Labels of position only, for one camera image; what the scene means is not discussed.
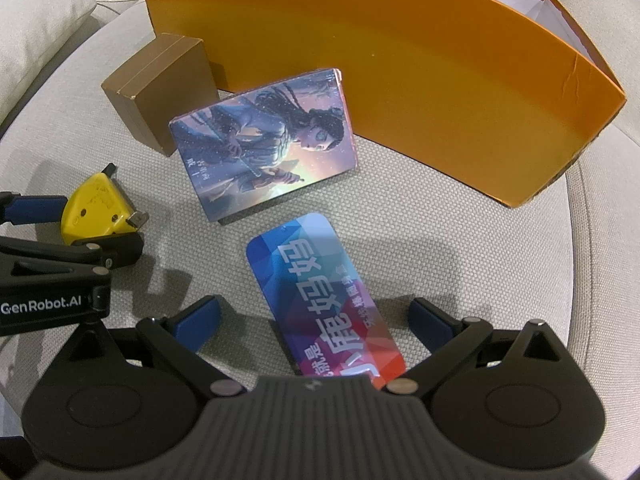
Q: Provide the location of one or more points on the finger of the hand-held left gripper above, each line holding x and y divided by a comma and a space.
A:
122, 250
35, 210

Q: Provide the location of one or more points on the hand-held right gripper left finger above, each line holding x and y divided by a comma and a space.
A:
197, 325

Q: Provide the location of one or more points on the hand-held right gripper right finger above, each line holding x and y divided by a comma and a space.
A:
430, 322

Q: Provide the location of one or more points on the yellow tape measure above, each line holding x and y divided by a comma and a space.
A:
95, 215

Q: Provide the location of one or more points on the blue and red tin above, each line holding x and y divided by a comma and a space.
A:
310, 285

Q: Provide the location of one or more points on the illustrated card box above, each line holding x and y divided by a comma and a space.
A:
260, 145

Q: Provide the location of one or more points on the orange cardboard box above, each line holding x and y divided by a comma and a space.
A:
400, 60

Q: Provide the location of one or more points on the cream pillow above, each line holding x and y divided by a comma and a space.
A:
35, 40

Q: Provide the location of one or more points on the brown cardboard box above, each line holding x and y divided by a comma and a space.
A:
170, 80

